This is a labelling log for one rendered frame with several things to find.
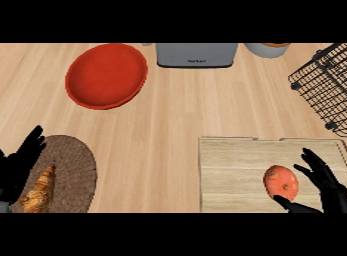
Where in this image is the golden croissant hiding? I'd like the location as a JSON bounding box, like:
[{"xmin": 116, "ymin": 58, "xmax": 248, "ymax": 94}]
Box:
[{"xmin": 18, "ymin": 163, "xmax": 58, "ymax": 214}]

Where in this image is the red oval bowl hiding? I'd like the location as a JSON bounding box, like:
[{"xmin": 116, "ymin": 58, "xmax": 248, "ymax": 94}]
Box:
[{"xmin": 64, "ymin": 43, "xmax": 149, "ymax": 110}]

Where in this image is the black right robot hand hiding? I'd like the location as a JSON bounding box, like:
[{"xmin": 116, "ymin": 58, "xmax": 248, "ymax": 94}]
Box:
[{"xmin": 272, "ymin": 147, "xmax": 347, "ymax": 214}]

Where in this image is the orange squash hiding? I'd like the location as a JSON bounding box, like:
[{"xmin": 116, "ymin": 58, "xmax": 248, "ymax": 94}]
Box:
[{"xmin": 262, "ymin": 164, "xmax": 300, "ymax": 203}]

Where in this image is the brown woven placemat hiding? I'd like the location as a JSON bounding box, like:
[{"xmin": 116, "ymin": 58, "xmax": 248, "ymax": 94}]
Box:
[{"xmin": 9, "ymin": 134, "xmax": 99, "ymax": 214}]

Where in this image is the black wire tiered basket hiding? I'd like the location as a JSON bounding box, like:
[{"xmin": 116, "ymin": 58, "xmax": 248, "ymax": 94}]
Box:
[{"xmin": 287, "ymin": 42, "xmax": 347, "ymax": 141}]

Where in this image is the grey appliance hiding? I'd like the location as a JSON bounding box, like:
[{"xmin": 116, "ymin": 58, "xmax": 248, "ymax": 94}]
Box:
[{"xmin": 154, "ymin": 42, "xmax": 240, "ymax": 69}]

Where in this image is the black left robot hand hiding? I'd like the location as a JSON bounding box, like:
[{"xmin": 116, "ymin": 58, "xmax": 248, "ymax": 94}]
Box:
[{"xmin": 0, "ymin": 124, "xmax": 48, "ymax": 212}]

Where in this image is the pale wooden tray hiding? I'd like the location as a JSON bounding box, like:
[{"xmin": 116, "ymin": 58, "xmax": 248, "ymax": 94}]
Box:
[{"xmin": 198, "ymin": 136, "xmax": 347, "ymax": 214}]

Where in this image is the grey round container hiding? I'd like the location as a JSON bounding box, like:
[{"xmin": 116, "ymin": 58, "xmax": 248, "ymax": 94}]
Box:
[{"xmin": 243, "ymin": 42, "xmax": 293, "ymax": 59}]

